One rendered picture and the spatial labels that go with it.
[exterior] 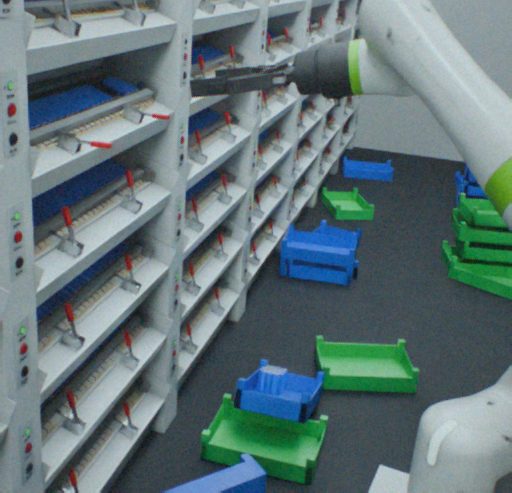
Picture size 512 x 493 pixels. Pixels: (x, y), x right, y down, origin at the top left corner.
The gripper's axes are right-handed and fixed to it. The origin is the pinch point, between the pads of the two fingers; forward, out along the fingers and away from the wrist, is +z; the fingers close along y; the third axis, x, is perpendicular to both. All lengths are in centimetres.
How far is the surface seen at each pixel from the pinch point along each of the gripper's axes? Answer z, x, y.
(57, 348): 32, -45, -18
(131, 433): 38, -84, 11
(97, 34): 17.1, 10.9, -6.6
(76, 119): 24.4, -3.5, -6.9
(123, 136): 20.8, -9.1, 3.1
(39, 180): 21.2, -9.8, -27.3
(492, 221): -51, -89, 183
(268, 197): 37, -64, 150
